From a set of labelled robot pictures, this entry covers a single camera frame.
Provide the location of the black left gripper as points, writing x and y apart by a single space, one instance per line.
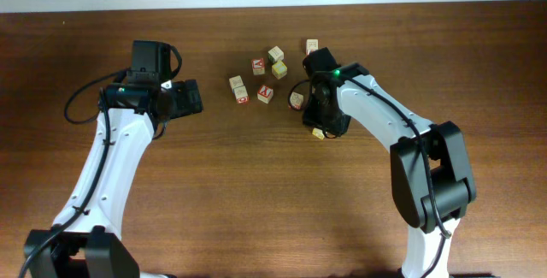
188 97

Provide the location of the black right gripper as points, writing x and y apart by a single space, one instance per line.
308 118

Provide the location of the wooden block yellow side engraved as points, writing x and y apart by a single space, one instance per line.
318 133

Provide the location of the wooden block red side engraved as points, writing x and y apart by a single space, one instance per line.
296 100

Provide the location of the wooden block red letter Y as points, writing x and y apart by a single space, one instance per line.
265 94

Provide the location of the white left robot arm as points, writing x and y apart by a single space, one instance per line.
85 237

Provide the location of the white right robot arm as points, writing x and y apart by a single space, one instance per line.
431 177

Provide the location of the plain wooden block upper left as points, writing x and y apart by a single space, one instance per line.
236 82

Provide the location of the wooden block yellow face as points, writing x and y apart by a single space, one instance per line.
279 70

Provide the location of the wooden block red bottom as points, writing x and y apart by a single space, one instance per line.
241 95

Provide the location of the wooden block red number far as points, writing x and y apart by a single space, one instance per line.
311 45

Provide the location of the wooden block green side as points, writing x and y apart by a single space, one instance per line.
276 54

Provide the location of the wooden block red letter A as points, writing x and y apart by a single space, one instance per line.
258 66

